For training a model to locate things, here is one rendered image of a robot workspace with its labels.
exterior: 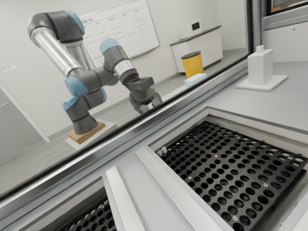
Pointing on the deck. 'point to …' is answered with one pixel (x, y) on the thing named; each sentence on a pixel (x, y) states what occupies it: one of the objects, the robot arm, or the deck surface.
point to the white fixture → (261, 72)
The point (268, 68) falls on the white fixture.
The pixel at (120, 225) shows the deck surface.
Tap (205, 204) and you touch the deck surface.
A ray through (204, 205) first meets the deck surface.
